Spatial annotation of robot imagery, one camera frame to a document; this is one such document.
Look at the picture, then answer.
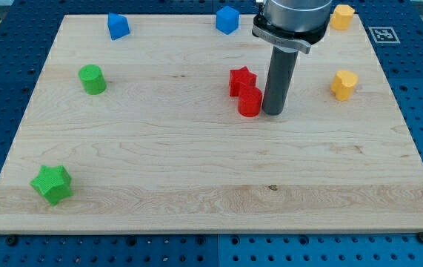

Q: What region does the white fiducial marker tag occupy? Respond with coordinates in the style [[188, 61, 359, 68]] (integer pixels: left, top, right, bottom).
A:
[[368, 26, 400, 44]]

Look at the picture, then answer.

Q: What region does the green cylinder block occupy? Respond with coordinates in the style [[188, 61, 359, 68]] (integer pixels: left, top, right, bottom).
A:
[[79, 65, 107, 95]]

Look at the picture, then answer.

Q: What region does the light wooden board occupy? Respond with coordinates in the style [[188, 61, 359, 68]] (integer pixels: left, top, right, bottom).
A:
[[0, 15, 423, 235]]

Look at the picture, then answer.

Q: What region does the yellow heart block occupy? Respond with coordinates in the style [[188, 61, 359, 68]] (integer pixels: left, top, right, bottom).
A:
[[330, 70, 359, 101]]

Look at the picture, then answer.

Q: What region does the red star block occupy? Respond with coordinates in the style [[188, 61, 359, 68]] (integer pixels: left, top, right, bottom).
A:
[[229, 66, 257, 96]]

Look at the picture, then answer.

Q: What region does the blue cube block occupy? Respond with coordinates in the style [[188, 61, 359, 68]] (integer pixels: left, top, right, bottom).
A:
[[216, 6, 240, 35]]

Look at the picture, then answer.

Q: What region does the blue triangular block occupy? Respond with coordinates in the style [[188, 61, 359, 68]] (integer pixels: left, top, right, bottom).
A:
[[107, 13, 130, 40]]

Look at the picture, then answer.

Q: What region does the yellow hexagon block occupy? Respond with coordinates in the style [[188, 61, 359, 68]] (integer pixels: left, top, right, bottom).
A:
[[330, 4, 355, 30]]

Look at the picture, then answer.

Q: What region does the red cylinder block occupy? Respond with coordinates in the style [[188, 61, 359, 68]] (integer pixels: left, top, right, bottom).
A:
[[238, 86, 263, 117]]

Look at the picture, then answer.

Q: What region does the grey cylindrical pointer rod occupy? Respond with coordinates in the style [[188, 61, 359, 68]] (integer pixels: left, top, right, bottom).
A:
[[262, 47, 298, 115]]

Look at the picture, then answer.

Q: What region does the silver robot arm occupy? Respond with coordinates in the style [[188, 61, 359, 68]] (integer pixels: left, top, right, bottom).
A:
[[252, 0, 332, 116]]

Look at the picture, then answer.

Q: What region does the green star block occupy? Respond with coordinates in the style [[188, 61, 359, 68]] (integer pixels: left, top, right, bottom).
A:
[[30, 165, 73, 205]]

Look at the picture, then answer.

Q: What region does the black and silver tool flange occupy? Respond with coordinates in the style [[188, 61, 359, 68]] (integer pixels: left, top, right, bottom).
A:
[[252, 14, 330, 54]]

